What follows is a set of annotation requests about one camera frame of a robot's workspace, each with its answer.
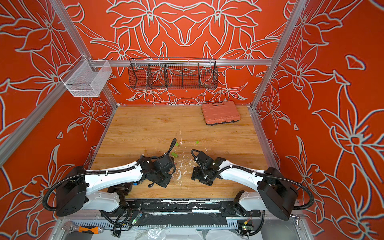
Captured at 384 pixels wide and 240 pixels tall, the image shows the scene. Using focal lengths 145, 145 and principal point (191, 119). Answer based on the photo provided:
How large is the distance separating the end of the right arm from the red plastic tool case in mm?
419

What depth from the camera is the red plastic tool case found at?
106 cm

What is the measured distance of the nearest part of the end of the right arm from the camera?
0.60 meters
